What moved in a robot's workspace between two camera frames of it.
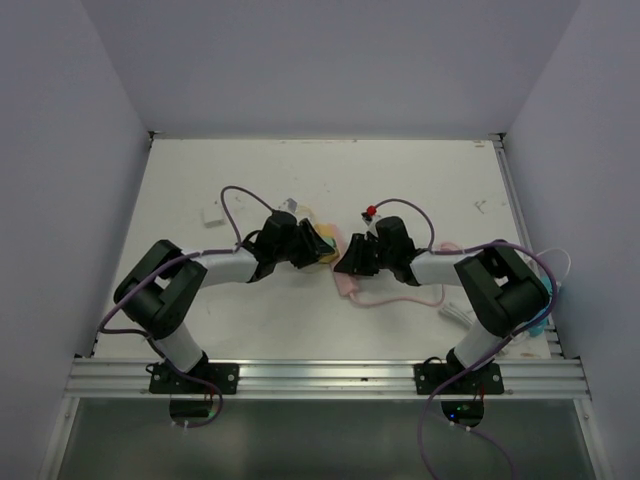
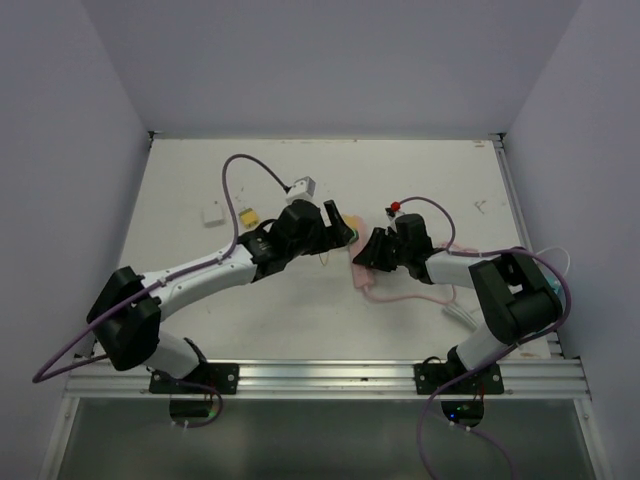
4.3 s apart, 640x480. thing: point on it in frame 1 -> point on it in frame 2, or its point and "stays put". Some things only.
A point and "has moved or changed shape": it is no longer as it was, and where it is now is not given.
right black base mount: [485, 380] stays put
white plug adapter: [213, 215] stays put
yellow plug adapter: [328, 259] -> [249, 218]
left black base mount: [226, 376] stays put
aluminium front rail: [130, 379] stays put
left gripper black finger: [309, 246] -> [339, 234]
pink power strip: [345, 282] has moved or changed shape
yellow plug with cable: [325, 229] has moved or changed shape
